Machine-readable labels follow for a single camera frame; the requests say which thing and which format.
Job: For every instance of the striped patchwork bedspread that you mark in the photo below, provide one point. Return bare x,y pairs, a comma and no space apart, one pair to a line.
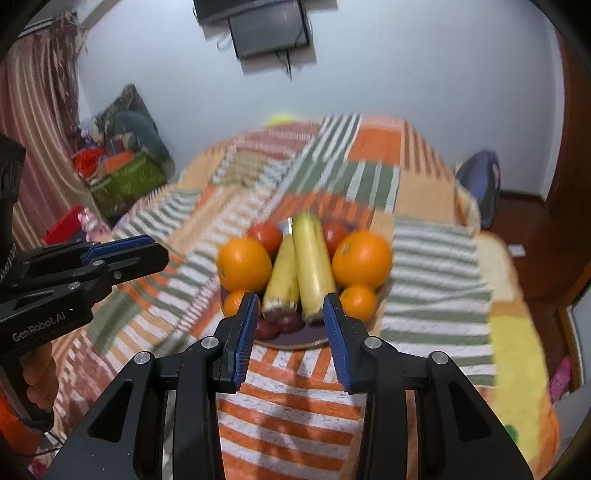
357,204

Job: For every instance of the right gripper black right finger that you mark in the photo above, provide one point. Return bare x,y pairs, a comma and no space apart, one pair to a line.
459,435

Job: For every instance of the striped curtain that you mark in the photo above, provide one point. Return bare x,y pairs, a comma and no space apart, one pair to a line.
39,110

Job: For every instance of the blue backpack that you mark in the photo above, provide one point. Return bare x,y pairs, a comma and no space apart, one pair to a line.
480,175

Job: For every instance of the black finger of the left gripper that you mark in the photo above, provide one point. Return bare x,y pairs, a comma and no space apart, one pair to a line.
73,254
36,310

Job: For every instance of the purple ceramic plate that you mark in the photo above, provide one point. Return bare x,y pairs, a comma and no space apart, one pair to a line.
313,334

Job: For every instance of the green patterned bag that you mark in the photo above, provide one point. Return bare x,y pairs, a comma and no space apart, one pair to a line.
118,192

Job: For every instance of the big red tomato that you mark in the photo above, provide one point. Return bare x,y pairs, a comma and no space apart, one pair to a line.
334,232

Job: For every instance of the large orange with sticker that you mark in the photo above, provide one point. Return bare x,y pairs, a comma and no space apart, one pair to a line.
363,257

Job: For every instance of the grey cushion pile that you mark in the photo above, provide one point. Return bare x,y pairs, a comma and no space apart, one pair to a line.
127,120

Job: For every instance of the red grape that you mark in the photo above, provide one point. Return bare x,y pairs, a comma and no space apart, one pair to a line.
266,330
289,323

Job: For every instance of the smaller red tomato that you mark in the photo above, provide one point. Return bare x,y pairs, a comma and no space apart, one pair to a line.
268,235

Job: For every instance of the wall mounted black monitor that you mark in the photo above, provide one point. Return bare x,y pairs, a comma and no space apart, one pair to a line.
258,27

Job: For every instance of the person's left hand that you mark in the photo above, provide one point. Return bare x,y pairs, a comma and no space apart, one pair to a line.
39,373

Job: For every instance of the red box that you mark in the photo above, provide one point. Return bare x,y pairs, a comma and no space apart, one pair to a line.
66,228

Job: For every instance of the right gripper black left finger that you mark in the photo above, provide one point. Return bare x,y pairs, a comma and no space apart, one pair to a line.
122,435

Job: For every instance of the small mandarin orange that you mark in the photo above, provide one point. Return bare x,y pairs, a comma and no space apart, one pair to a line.
232,302

